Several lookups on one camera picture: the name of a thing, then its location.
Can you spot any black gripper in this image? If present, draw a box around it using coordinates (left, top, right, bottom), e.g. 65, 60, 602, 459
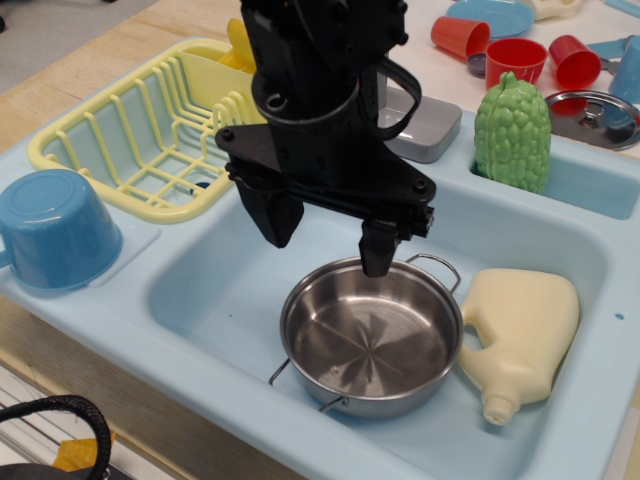
215, 117, 435, 278

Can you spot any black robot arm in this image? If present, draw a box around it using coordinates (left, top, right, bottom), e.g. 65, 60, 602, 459
216, 1, 436, 277

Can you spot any stainless steel pan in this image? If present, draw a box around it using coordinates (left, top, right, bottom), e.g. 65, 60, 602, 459
280, 254, 464, 419

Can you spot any yellow plastic drying rack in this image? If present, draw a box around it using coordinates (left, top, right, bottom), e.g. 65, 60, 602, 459
27, 38, 263, 224

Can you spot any light blue toy sink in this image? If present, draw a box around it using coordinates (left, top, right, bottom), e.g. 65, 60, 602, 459
1, 113, 639, 479

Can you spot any steel pot lid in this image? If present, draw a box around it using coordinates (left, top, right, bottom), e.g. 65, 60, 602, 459
546, 90, 639, 151

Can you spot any grey faucet base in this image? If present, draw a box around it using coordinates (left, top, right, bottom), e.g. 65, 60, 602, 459
378, 74, 462, 164

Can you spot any yellow plastic utensil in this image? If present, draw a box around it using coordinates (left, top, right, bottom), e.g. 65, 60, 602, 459
217, 18, 257, 75

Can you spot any green bumpy plastic vegetable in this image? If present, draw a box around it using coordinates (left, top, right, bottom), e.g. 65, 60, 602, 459
474, 72, 551, 194

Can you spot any small purple plastic lid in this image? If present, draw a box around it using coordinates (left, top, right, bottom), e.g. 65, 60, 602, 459
466, 53, 486, 78

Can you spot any red cup lying left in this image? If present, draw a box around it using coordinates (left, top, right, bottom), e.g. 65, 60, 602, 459
431, 16, 491, 60

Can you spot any red cup lying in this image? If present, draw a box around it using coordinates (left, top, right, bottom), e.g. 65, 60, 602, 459
548, 35, 601, 90
431, 16, 491, 60

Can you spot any cream plastic detergent bottle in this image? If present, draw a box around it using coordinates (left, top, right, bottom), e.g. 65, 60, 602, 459
459, 268, 580, 426

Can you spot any red cup upright middle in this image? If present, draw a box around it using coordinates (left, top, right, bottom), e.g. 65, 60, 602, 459
485, 37, 548, 90

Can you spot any light blue plastic plate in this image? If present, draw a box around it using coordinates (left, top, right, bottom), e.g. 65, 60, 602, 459
446, 0, 535, 40

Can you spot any blue plastic cup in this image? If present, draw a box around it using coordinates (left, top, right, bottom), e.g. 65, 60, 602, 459
1, 169, 123, 290

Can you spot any red cup lying right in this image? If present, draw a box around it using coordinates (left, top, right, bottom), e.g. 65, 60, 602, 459
548, 35, 601, 90

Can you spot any cream plastic item top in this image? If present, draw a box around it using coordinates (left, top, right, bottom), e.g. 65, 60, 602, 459
526, 0, 583, 20

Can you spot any blue cup right edge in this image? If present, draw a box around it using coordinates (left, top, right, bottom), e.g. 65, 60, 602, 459
608, 35, 640, 104

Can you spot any light blue plastic utensil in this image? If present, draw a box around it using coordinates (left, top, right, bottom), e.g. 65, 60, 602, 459
587, 35, 633, 60

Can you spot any yellow tape piece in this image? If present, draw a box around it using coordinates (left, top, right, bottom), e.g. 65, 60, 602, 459
52, 438, 106, 472

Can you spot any black braided cable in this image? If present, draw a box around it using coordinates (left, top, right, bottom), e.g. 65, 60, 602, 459
0, 394, 112, 480

